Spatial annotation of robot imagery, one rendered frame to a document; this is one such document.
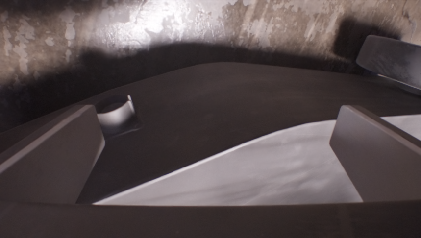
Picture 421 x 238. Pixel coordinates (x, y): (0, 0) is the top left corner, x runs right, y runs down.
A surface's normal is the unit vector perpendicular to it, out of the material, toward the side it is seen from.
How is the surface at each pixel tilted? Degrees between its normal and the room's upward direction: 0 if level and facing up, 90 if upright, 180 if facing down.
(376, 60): 110
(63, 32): 0
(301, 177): 0
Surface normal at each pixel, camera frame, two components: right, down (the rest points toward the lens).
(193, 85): -0.08, -0.82
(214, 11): 0.39, 0.50
